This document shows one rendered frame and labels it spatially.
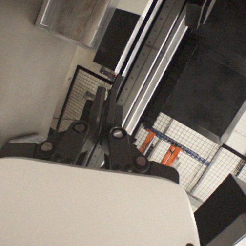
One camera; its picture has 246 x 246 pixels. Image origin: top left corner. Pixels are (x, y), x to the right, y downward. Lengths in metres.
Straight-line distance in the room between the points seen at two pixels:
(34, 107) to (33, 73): 0.06
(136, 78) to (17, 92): 0.29
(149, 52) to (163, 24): 0.08
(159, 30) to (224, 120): 0.45
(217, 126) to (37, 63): 0.65
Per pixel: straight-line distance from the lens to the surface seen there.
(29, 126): 0.29
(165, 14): 0.45
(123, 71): 0.17
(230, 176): 0.22
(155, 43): 0.42
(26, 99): 0.25
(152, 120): 0.53
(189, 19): 0.46
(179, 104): 0.65
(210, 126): 0.68
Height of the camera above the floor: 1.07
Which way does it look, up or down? 13 degrees down
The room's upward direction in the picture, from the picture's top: 121 degrees clockwise
